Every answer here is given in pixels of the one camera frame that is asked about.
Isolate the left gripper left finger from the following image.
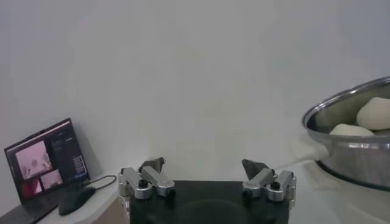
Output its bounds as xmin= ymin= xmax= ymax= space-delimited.
xmin=118 ymin=156 xmax=177 ymax=200

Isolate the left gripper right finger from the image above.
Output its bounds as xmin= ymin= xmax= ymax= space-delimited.
xmin=241 ymin=158 xmax=297 ymax=202

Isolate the white steamed baozi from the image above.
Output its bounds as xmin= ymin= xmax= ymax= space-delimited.
xmin=356 ymin=96 xmax=390 ymax=131
xmin=328 ymin=123 xmax=375 ymax=137

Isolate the stainless steel steamer basket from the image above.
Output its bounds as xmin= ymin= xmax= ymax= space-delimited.
xmin=301 ymin=75 xmax=390 ymax=192

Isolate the open laptop computer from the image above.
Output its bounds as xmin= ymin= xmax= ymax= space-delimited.
xmin=0 ymin=117 xmax=91 ymax=224

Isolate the black looped desk cable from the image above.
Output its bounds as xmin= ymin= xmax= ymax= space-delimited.
xmin=82 ymin=174 xmax=118 ymax=191

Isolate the black corded device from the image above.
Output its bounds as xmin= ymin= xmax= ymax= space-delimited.
xmin=57 ymin=186 xmax=97 ymax=217

